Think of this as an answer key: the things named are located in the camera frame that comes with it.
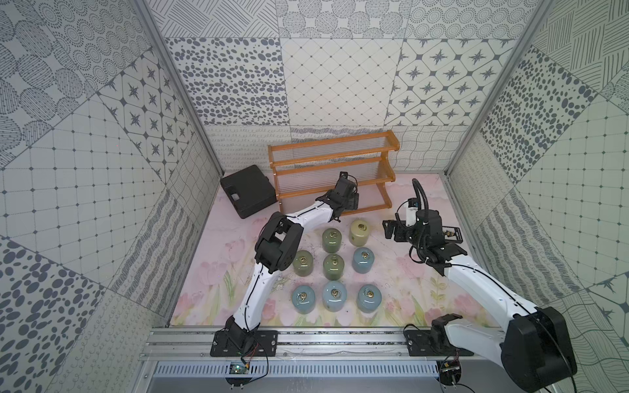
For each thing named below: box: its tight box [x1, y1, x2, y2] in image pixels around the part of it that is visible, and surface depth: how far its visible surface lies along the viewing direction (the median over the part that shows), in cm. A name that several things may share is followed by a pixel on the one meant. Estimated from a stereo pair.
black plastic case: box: [220, 164, 278, 219], surface depth 113 cm
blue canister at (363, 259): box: [351, 246, 376, 275], surface depth 88 cm
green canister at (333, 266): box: [322, 252, 346, 281], surface depth 86 cm
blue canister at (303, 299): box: [291, 284, 317, 315], surface depth 78 cm
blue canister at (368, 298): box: [356, 283, 383, 314], surface depth 78 cm
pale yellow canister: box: [348, 219, 371, 247], surface depth 93 cm
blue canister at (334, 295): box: [322, 280, 347, 312], surface depth 78 cm
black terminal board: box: [441, 225, 464, 244], surface depth 100 cm
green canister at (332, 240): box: [321, 227, 344, 254], surface depth 92 cm
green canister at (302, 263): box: [292, 249, 314, 277], surface depth 87 cm
